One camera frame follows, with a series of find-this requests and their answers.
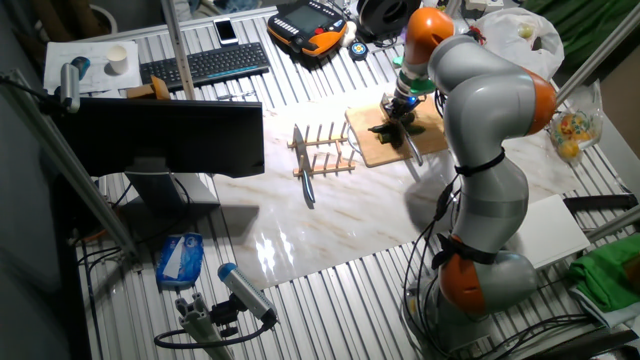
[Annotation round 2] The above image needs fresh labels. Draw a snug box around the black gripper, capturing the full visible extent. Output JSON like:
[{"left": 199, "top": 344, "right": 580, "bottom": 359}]
[{"left": 385, "top": 92, "right": 423, "bottom": 128}]

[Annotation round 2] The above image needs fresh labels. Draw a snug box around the steel cleaver blade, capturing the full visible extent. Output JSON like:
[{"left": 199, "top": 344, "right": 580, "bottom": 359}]
[{"left": 379, "top": 92, "right": 425, "bottom": 167}]

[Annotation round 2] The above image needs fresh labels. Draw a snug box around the cut cucumber piece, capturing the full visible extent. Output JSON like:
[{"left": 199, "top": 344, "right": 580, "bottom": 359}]
[{"left": 377, "top": 124, "right": 427, "bottom": 147}]

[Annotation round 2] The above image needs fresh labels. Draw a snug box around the wooden cutting board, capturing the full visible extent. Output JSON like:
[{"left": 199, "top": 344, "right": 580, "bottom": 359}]
[{"left": 344, "top": 93, "right": 450, "bottom": 169}]

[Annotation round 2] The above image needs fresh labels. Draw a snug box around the round black tape measure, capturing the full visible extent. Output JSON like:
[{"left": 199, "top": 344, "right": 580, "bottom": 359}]
[{"left": 348, "top": 41, "right": 370, "bottom": 63}]

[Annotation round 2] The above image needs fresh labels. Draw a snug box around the wooden peg rack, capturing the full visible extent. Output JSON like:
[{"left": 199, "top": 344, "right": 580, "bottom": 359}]
[{"left": 287, "top": 121, "right": 357, "bottom": 179}]

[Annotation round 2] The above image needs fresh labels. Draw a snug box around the white rounded object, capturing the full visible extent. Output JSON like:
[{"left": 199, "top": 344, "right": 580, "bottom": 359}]
[{"left": 342, "top": 20, "right": 359, "bottom": 49}]

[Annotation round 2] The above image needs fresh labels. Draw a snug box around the black filament spool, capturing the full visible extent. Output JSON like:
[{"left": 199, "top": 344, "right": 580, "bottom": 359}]
[{"left": 355, "top": 0, "right": 424, "bottom": 44}]

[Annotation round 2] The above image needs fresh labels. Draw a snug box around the pointed steel kitchen knife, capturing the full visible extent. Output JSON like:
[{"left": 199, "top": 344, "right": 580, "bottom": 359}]
[{"left": 292, "top": 124, "right": 318, "bottom": 207}]

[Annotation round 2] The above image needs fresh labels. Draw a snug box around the white plastic bag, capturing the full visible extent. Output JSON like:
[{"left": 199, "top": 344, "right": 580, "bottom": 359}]
[{"left": 472, "top": 6, "right": 566, "bottom": 82}]

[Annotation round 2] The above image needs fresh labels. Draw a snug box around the orange and black teach pendant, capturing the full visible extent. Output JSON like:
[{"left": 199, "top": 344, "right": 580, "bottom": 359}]
[{"left": 266, "top": 0, "right": 349, "bottom": 58}]

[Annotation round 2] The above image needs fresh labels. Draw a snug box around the clear bag of yellow fruit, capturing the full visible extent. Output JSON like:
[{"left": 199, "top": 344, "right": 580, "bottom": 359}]
[{"left": 548, "top": 79, "right": 605, "bottom": 164}]

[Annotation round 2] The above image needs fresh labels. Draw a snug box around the white flat box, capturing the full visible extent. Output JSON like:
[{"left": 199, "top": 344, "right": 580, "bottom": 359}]
[{"left": 507, "top": 193, "right": 592, "bottom": 271}]

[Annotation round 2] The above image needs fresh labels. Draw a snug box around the white smartphone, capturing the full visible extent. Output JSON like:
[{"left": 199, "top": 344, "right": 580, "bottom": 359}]
[{"left": 212, "top": 17, "right": 240, "bottom": 47}]

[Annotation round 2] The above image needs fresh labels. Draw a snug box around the black keyboard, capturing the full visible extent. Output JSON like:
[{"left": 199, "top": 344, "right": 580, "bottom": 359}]
[{"left": 138, "top": 41, "right": 272, "bottom": 93}]

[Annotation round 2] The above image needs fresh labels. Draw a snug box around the dark green fabric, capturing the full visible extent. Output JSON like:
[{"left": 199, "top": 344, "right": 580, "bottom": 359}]
[{"left": 519, "top": 0, "right": 640, "bottom": 67}]

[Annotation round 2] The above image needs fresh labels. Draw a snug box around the black bar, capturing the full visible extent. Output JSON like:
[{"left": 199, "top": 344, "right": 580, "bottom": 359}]
[{"left": 563, "top": 193, "right": 640, "bottom": 214}]

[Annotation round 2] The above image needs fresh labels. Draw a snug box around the black computer monitor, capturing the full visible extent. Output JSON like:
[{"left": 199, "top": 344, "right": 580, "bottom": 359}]
[{"left": 52, "top": 97, "right": 266, "bottom": 219}]

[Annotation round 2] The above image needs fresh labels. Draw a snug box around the brown wooden block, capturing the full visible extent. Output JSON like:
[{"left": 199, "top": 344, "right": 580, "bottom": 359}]
[{"left": 126, "top": 74, "right": 172, "bottom": 101}]

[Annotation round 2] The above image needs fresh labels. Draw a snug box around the blue tissue pack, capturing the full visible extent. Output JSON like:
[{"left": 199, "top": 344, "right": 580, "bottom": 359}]
[{"left": 155, "top": 232, "right": 205, "bottom": 292}]

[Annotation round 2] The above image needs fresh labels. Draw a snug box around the bright green cloth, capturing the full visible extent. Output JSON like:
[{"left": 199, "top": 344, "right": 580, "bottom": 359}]
[{"left": 567, "top": 232, "right": 640, "bottom": 314}]

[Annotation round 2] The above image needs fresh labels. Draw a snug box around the white paper cup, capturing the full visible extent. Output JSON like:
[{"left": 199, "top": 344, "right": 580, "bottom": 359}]
[{"left": 106, "top": 44, "right": 130, "bottom": 76}]

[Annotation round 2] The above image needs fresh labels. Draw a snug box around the short aluminium profile stand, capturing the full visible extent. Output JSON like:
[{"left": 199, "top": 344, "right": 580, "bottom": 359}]
[{"left": 173, "top": 292, "right": 236, "bottom": 360}]

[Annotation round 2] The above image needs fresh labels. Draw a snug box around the white paper sheet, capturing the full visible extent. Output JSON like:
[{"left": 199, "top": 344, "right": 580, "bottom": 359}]
[{"left": 43, "top": 39, "right": 144, "bottom": 97}]

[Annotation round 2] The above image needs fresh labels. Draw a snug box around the dark blue rounded object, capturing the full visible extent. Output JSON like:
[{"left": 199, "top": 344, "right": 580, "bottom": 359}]
[{"left": 69, "top": 55, "right": 93, "bottom": 81}]

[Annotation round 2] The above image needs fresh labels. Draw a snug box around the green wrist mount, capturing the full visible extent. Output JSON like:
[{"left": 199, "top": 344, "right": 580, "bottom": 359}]
[{"left": 392, "top": 53, "right": 437, "bottom": 97}]

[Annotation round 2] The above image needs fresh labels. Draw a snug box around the grey aluminium frame beam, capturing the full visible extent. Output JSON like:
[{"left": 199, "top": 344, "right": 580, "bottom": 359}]
[
  {"left": 0, "top": 68, "right": 140, "bottom": 257},
  {"left": 556, "top": 2, "right": 640, "bottom": 104},
  {"left": 584, "top": 203, "right": 640, "bottom": 244}
]

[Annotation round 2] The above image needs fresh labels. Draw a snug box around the silver camera with blue cap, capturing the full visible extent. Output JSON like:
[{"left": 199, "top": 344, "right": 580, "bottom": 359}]
[{"left": 217, "top": 262, "right": 279, "bottom": 324}]

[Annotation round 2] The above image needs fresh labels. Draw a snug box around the grey aluminium frame post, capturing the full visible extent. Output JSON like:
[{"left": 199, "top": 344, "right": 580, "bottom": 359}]
[{"left": 159, "top": 0, "right": 197, "bottom": 101}]

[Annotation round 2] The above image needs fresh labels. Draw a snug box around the black camera bracket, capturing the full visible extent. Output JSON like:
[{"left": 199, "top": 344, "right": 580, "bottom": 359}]
[{"left": 209, "top": 294, "right": 242, "bottom": 339}]

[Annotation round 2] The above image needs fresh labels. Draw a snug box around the black camera cable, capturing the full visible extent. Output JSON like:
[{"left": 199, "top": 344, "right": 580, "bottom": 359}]
[{"left": 153, "top": 313, "right": 279, "bottom": 350}]

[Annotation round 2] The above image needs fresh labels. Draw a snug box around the silver depth camera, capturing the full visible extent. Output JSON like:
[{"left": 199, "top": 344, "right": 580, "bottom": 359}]
[{"left": 58, "top": 62, "right": 82, "bottom": 115}]

